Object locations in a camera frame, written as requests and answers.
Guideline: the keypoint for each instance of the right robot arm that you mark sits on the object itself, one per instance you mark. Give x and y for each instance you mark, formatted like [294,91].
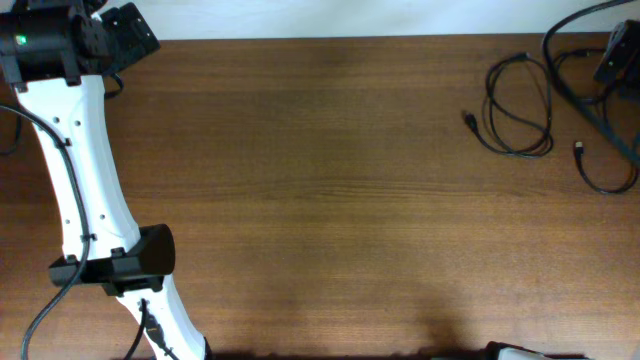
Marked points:
[620,62]

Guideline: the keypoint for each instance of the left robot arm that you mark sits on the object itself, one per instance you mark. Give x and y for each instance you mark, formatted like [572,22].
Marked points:
[55,57]

